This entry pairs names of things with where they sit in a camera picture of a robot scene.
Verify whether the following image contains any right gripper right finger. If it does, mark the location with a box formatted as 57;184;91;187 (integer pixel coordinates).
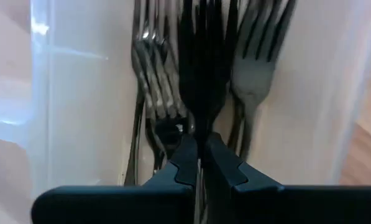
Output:
203;133;371;224

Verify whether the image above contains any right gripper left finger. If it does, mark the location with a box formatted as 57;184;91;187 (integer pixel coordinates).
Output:
31;133;199;224

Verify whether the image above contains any clear plastic cutlery tray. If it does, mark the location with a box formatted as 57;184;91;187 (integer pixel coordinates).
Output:
26;0;371;200

